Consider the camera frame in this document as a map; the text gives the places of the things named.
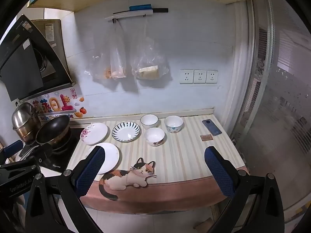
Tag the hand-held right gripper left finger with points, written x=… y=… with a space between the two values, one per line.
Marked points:
x=90 y=170

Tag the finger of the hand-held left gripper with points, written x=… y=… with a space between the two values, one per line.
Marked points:
x=13 y=148
x=43 y=151

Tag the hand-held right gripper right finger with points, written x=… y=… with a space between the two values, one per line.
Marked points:
x=218 y=172

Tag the plain white plate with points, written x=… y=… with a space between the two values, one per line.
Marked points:
x=110 y=155

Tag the floral white plate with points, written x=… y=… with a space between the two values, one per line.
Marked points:
x=97 y=132

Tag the blue leaf pattern plate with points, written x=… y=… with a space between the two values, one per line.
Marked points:
x=126 y=133

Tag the dark rimmed white bowl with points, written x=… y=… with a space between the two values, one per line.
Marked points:
x=149 y=120

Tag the black induction cooktop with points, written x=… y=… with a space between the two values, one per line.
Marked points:
x=65 y=155

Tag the black frying pan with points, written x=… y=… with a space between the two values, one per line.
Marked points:
x=52 y=128

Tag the stainless steel pot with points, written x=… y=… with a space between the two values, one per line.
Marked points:
x=24 y=116

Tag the brown tablecloth label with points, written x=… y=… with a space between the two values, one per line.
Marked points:
x=206 y=137

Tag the striped cat tablecloth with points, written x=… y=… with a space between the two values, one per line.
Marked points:
x=184 y=155

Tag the blue smartphone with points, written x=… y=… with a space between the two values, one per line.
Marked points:
x=211 y=127

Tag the dotted white bowl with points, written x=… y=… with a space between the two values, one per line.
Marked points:
x=173 y=122

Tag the cat print white bowl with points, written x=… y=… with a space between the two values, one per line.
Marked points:
x=154 y=136

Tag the black range hood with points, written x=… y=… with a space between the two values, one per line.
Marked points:
x=21 y=65

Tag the frosted glass sliding door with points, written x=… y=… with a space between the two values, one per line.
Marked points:
x=279 y=102

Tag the clear plastic bag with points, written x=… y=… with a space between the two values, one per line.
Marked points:
x=116 y=63
x=148 y=71

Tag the colourful wall stickers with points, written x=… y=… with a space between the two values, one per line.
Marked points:
x=57 y=103

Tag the white wall socket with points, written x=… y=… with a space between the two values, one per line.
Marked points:
x=212 y=76
x=186 y=77
x=200 y=77

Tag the white wall hook rail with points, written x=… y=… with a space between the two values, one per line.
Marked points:
x=121 y=15

